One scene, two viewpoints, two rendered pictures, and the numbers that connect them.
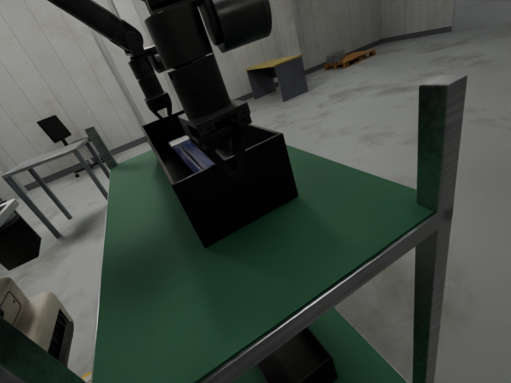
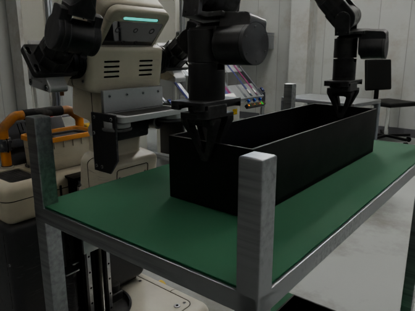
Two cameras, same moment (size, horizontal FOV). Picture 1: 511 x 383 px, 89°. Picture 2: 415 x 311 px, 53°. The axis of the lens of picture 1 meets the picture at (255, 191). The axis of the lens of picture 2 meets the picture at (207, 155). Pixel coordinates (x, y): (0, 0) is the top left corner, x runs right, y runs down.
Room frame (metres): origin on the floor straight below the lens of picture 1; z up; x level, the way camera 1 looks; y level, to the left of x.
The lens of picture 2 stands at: (-0.02, -0.53, 1.20)
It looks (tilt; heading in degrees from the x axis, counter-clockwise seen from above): 14 degrees down; 57
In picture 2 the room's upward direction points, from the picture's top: straight up
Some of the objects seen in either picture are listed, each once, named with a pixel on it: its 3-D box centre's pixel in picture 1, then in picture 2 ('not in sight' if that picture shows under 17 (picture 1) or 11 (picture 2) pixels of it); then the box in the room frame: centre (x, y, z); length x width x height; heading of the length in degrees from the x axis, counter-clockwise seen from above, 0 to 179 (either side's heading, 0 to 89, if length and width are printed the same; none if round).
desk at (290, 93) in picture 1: (275, 79); not in sight; (5.87, -1.18, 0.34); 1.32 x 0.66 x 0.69; 19
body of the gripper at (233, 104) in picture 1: (203, 94); (206, 87); (0.34, 0.02, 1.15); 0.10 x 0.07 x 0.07; 18
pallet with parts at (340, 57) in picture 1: (349, 55); not in sight; (6.89, -3.35, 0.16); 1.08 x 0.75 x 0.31; 109
